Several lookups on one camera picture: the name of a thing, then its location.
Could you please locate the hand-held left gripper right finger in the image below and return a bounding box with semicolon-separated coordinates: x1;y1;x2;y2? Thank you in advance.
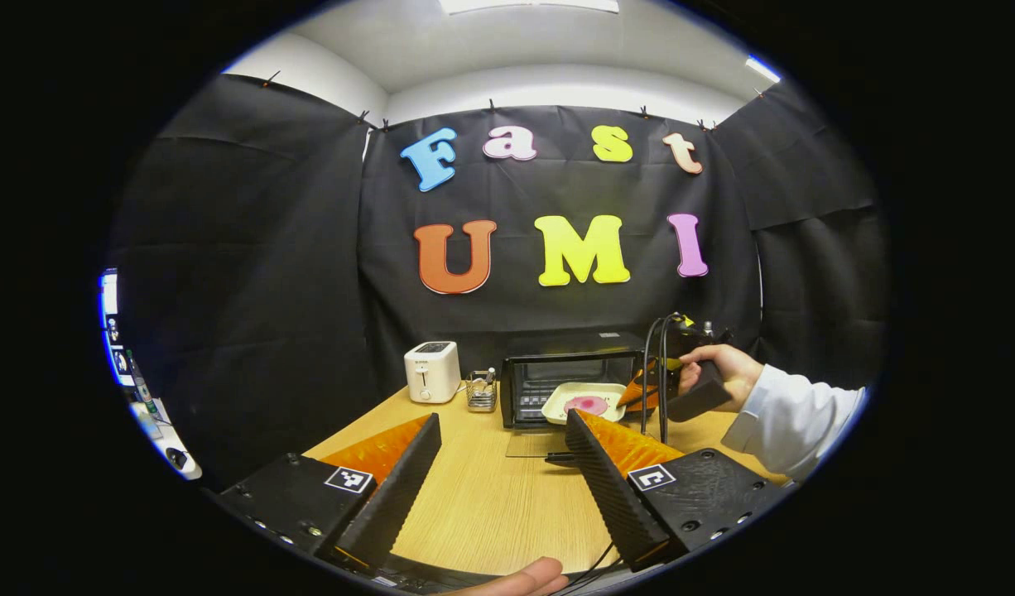
564;408;794;574

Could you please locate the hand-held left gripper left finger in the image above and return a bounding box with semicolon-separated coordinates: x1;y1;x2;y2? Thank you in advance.
214;412;443;572

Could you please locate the cream square plate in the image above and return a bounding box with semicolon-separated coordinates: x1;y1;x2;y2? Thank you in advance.
541;382;629;426

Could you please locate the black electric oven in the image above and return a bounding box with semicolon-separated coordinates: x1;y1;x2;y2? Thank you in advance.
500;331;651;469

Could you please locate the white toaster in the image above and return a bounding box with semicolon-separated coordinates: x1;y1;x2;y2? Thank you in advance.
403;340;462;405

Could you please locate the white side desk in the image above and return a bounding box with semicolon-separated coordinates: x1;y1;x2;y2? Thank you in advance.
125;396;204;482

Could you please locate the black backdrop cloth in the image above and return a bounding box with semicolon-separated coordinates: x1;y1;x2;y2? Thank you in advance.
106;73;889;489

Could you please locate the computer monitor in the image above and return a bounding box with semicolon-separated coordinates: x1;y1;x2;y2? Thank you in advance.
99;268;122;334

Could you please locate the large ceiling light panel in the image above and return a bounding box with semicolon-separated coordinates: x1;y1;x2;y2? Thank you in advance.
438;0;621;16

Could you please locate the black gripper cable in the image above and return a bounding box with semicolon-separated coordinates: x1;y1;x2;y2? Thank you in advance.
639;313;684;445

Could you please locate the wire mesh basket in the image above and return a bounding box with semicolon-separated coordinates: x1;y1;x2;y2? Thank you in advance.
464;368;499;413

